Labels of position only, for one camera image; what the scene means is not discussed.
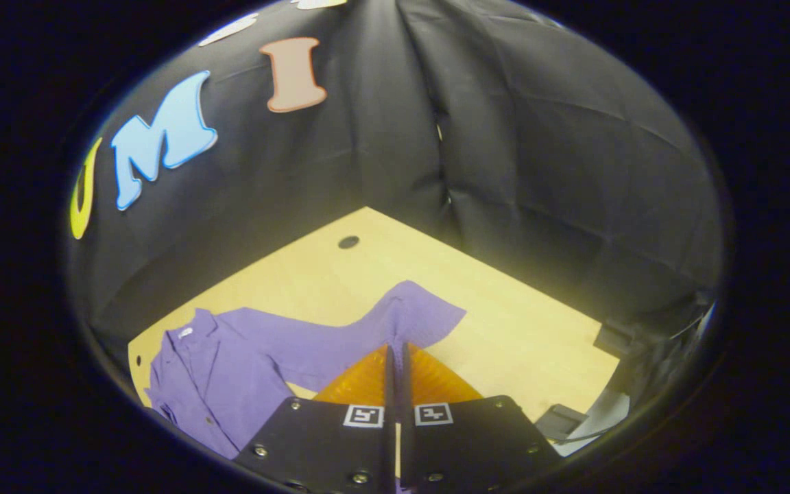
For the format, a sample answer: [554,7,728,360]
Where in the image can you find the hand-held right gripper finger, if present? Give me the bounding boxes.
[234,343,396,494]
[400,342,564,494]

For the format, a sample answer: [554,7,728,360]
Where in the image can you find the purple shirt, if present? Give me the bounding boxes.
[145,280,468,460]

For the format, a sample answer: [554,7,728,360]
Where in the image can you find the dark grey box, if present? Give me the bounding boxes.
[536,405,588,440]

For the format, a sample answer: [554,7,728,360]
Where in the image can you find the black block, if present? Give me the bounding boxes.
[594,322,643,357]

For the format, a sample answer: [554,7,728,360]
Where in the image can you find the black backdrop cloth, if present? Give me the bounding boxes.
[66,0,723,357]

